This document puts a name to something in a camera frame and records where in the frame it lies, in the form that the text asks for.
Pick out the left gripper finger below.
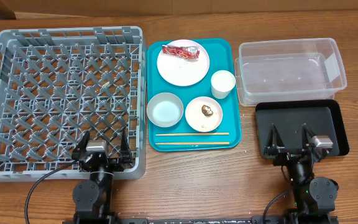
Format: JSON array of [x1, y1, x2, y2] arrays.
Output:
[[120, 130, 133, 161], [71, 131, 90, 161]]

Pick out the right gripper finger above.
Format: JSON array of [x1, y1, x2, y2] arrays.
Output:
[[301, 123, 316, 149], [264, 123, 285, 152]]

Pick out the grey-white shallow bowl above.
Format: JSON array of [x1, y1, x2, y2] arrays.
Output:
[[147, 92, 184, 128]]

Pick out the brown food scrap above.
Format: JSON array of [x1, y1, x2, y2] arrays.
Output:
[[201, 105, 214, 118]]

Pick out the pink small bowl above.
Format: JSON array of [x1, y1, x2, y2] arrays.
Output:
[[185, 96, 223, 133]]

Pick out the red snack wrapper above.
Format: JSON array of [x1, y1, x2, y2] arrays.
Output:
[[162, 45, 200, 59]]

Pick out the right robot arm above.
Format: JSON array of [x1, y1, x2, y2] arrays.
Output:
[[262, 124, 339, 223]]

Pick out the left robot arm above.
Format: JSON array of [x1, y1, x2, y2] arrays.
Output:
[[71, 131, 133, 224]]

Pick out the clear plastic waste bin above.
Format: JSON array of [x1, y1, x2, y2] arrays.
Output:
[[234, 38, 347, 106]]

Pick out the black rectangular tray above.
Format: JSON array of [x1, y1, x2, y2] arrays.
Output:
[[255, 100, 350, 160]]

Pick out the teal plastic serving tray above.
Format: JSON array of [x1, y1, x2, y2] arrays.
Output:
[[147, 38, 242, 152]]

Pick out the upper wooden chopstick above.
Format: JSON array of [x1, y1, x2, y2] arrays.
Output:
[[156, 132, 229, 136]]

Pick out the grey plastic dish rack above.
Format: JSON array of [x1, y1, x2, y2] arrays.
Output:
[[0, 26, 147, 182]]

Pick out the white paper cup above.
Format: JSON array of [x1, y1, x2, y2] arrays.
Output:
[[211, 70, 236, 99]]

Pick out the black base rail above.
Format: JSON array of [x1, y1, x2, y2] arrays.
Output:
[[62, 215, 340, 224]]

